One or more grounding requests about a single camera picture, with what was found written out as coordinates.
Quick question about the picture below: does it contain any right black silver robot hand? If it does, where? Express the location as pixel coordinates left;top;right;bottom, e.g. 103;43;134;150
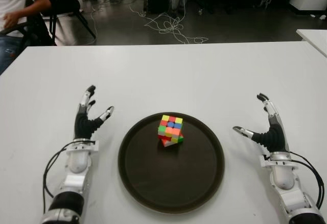
232;92;291;154

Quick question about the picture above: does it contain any white side table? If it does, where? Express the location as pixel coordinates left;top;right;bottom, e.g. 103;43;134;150
295;29;327;58

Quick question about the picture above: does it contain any tangled white floor cable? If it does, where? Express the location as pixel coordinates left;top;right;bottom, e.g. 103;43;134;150
129;4;209;44

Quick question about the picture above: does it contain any dark brown round plate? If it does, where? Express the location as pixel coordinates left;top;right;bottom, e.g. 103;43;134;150
117;112;226;214

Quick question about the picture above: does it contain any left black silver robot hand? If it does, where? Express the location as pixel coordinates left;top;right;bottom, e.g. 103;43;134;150
74;85;115;141

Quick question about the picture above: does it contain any multicoloured Rubik's cube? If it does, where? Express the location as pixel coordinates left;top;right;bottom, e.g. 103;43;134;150
157;114;185;147

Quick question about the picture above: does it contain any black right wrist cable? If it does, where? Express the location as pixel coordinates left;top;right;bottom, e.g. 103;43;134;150
290;151;325;210

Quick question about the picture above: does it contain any black office chair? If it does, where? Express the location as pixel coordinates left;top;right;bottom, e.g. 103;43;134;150
39;0;97;46

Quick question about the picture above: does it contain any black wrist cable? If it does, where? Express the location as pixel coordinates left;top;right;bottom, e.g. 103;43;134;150
42;142;76;214
290;151;325;210

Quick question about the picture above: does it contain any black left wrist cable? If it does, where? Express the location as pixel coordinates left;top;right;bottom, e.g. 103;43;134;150
42;142;76;214

